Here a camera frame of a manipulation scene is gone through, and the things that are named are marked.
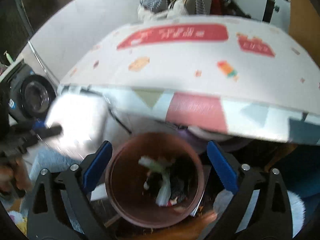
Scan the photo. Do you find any wooden door panel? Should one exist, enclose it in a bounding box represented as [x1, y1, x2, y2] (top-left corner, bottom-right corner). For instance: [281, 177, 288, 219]
[289, 0, 319, 64]

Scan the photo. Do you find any white mop pole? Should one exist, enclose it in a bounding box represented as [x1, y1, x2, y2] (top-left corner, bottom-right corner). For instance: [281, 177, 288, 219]
[28, 40, 60, 87]

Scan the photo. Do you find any brown round trash bin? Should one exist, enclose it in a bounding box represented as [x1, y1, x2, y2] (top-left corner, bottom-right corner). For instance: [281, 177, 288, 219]
[105, 132, 204, 229]

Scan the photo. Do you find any cartoon print table mat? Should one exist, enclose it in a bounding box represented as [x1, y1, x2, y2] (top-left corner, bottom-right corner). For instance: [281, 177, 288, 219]
[60, 16, 319, 145]

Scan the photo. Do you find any white fleece clothes pile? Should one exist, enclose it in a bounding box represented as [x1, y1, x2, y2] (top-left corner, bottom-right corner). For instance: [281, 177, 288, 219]
[137, 0, 213, 21]

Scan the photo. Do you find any person's left hand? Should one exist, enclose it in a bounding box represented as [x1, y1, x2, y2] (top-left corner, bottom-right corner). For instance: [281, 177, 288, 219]
[0, 158, 31, 193]

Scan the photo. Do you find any white plastic bag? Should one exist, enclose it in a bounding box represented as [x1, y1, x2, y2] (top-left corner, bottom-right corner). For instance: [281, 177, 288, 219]
[138, 156, 171, 206]

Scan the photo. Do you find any washing machine door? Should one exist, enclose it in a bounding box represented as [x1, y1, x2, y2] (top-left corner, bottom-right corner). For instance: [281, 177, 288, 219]
[7, 62, 57, 120]

